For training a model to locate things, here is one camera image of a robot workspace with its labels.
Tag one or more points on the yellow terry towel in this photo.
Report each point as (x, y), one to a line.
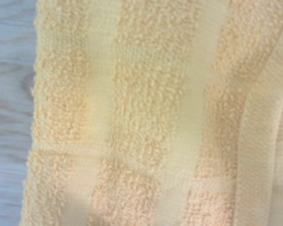
(155, 113)

